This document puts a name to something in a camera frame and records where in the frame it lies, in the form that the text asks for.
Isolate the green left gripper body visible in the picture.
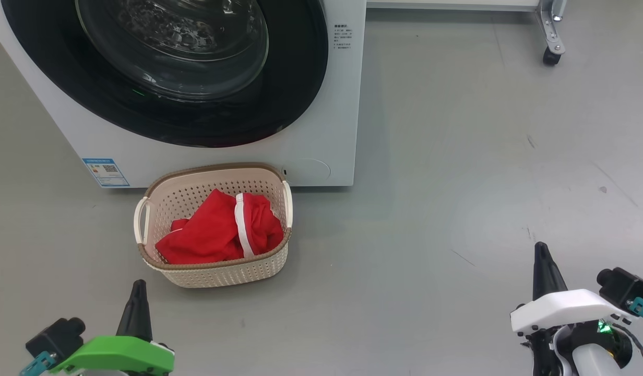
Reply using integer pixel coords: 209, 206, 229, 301
50, 336, 175, 376

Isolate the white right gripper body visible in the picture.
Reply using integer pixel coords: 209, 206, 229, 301
511, 289, 634, 335

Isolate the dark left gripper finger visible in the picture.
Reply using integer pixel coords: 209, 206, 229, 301
135, 279, 154, 343
116, 279, 139, 338

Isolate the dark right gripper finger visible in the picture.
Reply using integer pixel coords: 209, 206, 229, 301
541, 242, 568, 298
533, 242, 548, 301

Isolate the red garment white trim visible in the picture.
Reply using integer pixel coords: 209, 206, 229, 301
156, 189, 284, 265

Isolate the black-rimmed glass washer door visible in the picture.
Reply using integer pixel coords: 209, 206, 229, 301
1, 0, 330, 148

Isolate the cream perforated laundry basket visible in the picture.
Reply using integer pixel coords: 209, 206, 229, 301
134, 163, 293, 289

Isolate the white front-load washing machine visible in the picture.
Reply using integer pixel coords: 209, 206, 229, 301
0, 0, 367, 189

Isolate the blue energy label sticker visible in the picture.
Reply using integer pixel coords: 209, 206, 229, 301
82, 158, 130, 187

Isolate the grey metal partition leg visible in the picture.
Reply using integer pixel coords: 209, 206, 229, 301
534, 0, 567, 55

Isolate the white partition panel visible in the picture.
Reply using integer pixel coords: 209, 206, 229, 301
366, 0, 542, 12

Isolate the teal left camera connector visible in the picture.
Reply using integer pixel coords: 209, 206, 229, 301
19, 351, 58, 376

